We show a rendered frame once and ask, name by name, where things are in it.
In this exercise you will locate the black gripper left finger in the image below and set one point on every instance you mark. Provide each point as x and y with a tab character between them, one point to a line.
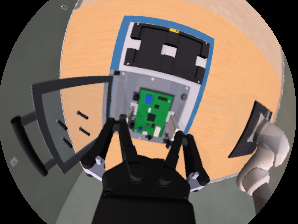
93	161

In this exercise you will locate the green circuit board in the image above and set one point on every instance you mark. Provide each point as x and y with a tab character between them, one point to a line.
152	112

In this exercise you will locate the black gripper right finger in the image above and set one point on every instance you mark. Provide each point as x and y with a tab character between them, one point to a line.
198	177

